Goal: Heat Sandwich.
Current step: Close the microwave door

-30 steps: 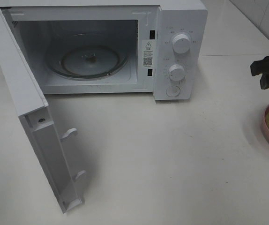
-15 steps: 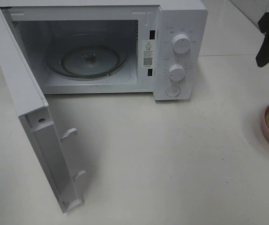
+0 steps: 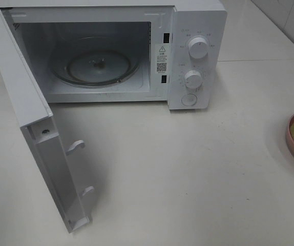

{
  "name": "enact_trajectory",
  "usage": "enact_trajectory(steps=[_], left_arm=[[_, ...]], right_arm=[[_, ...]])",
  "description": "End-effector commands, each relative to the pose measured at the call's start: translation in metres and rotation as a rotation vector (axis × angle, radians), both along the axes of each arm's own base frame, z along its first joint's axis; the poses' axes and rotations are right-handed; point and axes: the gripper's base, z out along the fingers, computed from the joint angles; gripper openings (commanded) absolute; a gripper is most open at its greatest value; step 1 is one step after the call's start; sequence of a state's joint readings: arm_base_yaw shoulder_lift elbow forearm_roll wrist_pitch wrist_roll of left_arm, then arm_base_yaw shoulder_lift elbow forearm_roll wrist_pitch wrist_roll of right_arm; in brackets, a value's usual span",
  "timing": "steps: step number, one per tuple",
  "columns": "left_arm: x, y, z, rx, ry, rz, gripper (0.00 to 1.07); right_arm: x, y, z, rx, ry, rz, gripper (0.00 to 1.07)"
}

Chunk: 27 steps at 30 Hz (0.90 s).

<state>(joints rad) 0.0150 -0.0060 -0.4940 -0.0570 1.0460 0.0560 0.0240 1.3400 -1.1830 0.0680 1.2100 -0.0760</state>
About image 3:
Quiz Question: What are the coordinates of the round white door button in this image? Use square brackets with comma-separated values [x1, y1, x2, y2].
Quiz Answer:
[181, 94, 197, 106]

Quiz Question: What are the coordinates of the white microwave knob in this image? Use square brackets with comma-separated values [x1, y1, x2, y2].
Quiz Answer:
[184, 70, 202, 89]
[188, 36, 209, 59]

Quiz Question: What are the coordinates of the white microwave door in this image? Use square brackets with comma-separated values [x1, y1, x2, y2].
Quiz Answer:
[0, 10, 94, 233]

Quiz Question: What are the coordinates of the white warning label sticker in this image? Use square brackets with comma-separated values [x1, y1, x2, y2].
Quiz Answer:
[155, 43, 171, 74]

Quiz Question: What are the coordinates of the white microwave oven body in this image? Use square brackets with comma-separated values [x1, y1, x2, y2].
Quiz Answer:
[0, 1, 227, 110]

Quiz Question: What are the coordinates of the glass microwave turntable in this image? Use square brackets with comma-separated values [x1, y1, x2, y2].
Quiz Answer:
[50, 49, 140, 88]

